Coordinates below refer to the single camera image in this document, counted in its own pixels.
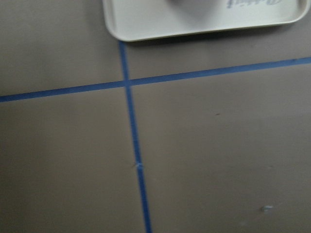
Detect beige plastic tray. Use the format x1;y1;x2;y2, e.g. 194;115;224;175
103;0;311;42

